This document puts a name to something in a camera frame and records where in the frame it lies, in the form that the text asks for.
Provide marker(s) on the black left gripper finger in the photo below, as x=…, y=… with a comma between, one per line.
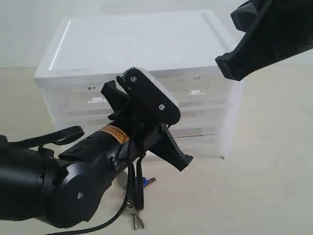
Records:
x=167, y=149
x=118, y=100

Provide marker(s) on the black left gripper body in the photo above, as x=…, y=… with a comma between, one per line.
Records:
x=137, y=131

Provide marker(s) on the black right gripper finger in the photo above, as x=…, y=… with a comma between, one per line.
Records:
x=252, y=14
x=290, y=33

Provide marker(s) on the keys with blue tag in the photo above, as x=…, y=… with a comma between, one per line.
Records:
x=135, y=203

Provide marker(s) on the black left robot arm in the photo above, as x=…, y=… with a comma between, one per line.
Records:
x=60, y=178

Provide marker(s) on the middle wide translucent drawer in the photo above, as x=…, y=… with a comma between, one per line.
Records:
x=199, y=122

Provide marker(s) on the white translucent plastic drawer cabinet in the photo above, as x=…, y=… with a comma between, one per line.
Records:
x=167, y=44

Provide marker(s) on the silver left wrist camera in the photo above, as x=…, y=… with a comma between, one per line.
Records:
x=152, y=95

